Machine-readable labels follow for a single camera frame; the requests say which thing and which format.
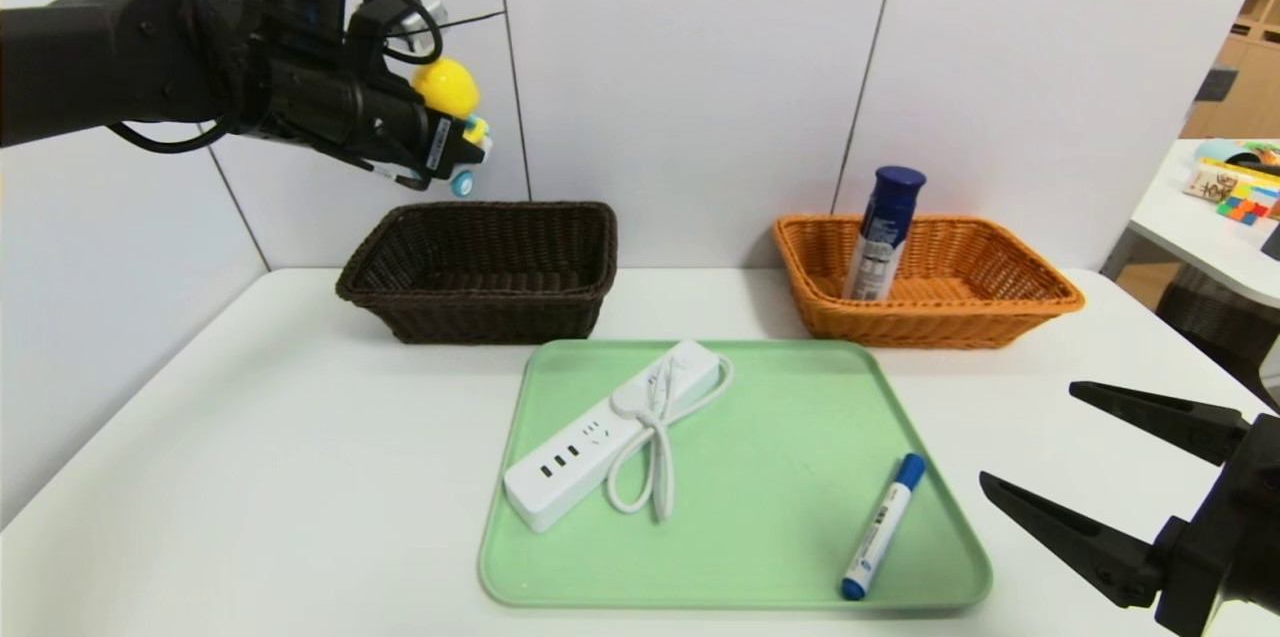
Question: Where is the blue and white bottle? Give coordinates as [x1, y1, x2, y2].
[840, 166, 927, 303]

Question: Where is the blue and white marker pen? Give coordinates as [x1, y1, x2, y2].
[839, 452, 928, 602]

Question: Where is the black round bin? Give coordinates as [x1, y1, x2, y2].
[1155, 267, 1280, 413]

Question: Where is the yellow duck toy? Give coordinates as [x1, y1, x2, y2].
[412, 57, 493, 198]

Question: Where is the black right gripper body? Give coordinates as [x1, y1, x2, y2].
[1152, 413, 1280, 637]

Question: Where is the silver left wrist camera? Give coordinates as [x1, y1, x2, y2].
[345, 0, 448, 58]

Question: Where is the colourful puzzle cube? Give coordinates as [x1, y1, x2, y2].
[1215, 195, 1275, 224]

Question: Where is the white side table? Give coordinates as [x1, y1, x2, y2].
[1100, 139, 1280, 310]

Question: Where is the thick black camera cable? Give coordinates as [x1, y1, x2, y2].
[195, 0, 448, 66]

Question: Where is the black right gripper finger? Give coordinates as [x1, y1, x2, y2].
[1068, 381, 1252, 467]
[979, 470, 1165, 609]

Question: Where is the wooden shelf unit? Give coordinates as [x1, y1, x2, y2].
[1178, 0, 1280, 143]

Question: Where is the yellow printed cardboard box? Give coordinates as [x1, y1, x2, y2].
[1183, 160, 1280, 208]

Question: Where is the light green plastic tray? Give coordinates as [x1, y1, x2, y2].
[479, 338, 992, 610]

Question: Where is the white power strip with cable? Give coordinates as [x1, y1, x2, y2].
[503, 339, 735, 532]

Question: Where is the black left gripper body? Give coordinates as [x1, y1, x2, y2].
[350, 78, 467, 192]

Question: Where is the orange wicker basket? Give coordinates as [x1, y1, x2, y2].
[770, 215, 1086, 350]

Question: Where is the dark brown wicker basket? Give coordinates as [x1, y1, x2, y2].
[335, 202, 619, 346]

